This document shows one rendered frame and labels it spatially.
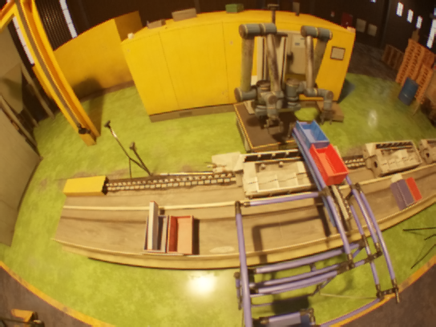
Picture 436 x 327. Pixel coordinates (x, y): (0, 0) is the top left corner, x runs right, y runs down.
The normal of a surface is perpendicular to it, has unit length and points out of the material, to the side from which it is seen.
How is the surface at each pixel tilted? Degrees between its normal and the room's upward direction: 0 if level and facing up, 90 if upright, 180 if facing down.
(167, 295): 0
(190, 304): 0
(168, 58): 90
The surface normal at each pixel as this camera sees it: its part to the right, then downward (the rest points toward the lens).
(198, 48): 0.04, 0.79
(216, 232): -0.10, -0.61
